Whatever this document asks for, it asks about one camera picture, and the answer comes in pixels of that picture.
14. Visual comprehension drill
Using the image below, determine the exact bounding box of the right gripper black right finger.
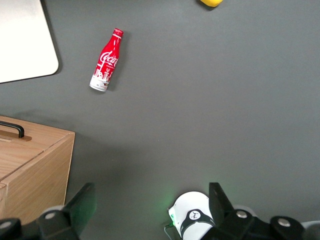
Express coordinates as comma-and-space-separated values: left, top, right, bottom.
199, 182, 307, 240

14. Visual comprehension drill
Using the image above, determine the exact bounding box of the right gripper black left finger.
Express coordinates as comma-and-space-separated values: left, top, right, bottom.
0, 182, 98, 240

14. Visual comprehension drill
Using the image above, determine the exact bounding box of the red Coca-Cola aluminium bottle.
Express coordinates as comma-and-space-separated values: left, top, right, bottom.
89, 27, 125, 93

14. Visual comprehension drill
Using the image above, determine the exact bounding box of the beige plastic tray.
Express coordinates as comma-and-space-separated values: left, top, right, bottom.
0, 0, 60, 84

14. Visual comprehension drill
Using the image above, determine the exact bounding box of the wooden drawer cabinet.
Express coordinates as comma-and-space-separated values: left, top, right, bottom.
0, 114, 76, 222

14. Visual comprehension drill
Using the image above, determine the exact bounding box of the yellow lemon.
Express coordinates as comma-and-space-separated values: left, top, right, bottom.
199, 0, 224, 8

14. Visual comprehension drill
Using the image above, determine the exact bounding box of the black drawer handle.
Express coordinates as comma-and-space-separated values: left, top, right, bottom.
0, 120, 25, 139

